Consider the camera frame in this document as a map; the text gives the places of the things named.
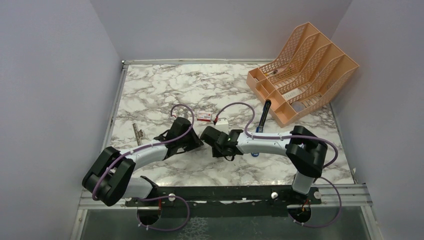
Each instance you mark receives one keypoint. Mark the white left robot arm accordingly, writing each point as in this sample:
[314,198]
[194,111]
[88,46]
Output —
[109,179]

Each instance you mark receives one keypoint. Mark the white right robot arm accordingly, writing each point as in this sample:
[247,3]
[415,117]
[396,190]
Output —
[306,151]

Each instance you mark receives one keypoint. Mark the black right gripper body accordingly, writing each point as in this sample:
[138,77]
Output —
[216,152]

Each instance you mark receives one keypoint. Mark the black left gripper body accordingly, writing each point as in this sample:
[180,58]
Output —
[189,142]

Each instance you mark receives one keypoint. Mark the peach plastic desk organizer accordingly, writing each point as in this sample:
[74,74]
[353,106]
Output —
[307,74]

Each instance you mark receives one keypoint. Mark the metal stapler magazine rail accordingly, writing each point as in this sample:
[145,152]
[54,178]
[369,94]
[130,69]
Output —
[138,134]

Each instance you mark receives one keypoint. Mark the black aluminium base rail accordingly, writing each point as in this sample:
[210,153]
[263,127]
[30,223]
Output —
[235,201]

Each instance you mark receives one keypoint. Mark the red white staple box sleeve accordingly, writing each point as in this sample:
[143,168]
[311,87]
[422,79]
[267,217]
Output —
[204,116]

